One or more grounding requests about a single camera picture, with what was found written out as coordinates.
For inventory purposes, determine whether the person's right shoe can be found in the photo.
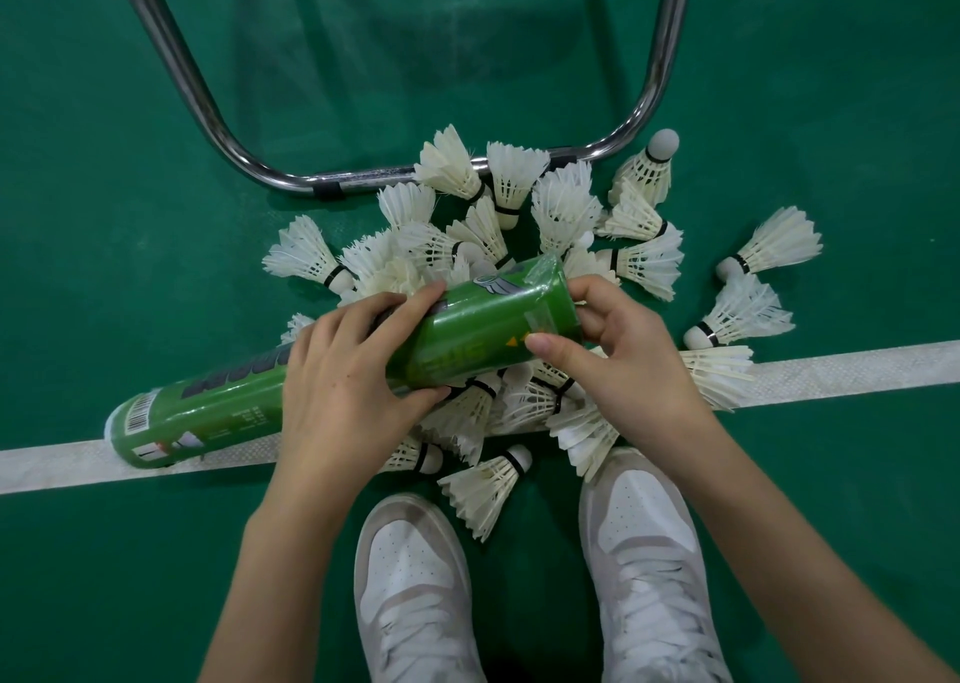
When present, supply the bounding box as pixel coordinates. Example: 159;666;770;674
578;446;733;683

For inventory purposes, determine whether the person's left hand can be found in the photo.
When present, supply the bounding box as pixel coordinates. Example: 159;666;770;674
262;281;451;519

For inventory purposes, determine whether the person's right hand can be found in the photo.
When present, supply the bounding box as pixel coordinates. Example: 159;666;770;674
524;273;723;475

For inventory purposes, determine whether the black chair with chrome frame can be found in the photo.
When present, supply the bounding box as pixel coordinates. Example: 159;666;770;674
107;0;699;198

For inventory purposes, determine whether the person's right forearm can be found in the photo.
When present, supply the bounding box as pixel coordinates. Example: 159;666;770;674
659;413;958;683

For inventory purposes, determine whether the bright green glossy shuttlecock tube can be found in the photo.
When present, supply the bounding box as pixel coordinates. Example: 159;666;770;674
103;253;585;470

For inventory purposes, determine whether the person's left forearm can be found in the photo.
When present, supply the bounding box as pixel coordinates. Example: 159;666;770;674
198;487;354;683

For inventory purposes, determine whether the person's left shoe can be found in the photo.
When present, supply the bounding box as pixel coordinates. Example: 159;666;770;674
353;493;487;683

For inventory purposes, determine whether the pile of white shuttlecocks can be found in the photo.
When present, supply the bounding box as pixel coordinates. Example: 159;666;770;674
260;123;825;545

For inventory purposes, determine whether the person's shoe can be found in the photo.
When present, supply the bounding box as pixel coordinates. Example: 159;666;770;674
353;493;487;683
578;446;733;683

